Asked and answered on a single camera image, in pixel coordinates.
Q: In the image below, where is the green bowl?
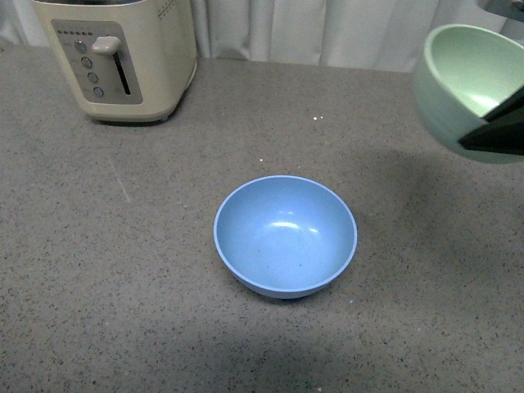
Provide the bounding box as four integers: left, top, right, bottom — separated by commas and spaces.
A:
413, 25, 523, 164

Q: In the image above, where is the cream two-slot toaster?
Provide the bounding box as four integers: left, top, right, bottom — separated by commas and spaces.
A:
32, 0, 197, 122

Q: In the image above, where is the blue bowl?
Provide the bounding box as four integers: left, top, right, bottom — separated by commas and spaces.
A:
214, 175, 358, 300

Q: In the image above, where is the white curtain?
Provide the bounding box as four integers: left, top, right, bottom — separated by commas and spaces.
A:
0, 0, 524, 75

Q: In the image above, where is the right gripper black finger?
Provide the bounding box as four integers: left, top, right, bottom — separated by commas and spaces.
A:
458, 87, 523, 156

